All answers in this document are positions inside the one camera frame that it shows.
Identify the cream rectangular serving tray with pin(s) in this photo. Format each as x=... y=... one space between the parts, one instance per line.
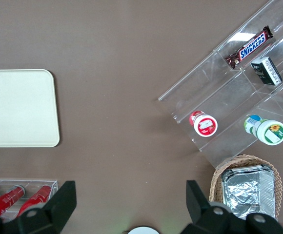
x=19 y=107

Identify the light wicker basket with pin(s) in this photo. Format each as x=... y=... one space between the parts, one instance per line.
x=216 y=185

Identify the small black white carton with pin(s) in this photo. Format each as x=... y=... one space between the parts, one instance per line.
x=266 y=70

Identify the red lidded yogurt cup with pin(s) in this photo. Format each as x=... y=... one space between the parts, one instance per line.
x=205 y=125

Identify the clear acrylic bottle rack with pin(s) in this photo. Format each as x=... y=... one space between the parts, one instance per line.
x=34 y=182

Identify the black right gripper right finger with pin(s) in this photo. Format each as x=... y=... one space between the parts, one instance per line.
x=200 y=214

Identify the Snickers chocolate bar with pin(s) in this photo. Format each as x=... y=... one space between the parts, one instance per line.
x=251 y=47

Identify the clear acrylic tiered display stand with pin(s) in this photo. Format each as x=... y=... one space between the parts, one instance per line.
x=219 y=97

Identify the red cola bottle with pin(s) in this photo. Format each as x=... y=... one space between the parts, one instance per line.
x=7 y=200
x=37 y=198

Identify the green lidded yogurt cup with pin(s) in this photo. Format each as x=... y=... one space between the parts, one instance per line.
x=270 y=131

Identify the aluminium foil container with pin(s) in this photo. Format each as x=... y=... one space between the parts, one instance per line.
x=239 y=168
x=244 y=192

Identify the white round disc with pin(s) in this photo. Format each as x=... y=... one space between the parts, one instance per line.
x=144 y=231

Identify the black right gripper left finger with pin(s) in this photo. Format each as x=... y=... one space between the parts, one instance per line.
x=56 y=209

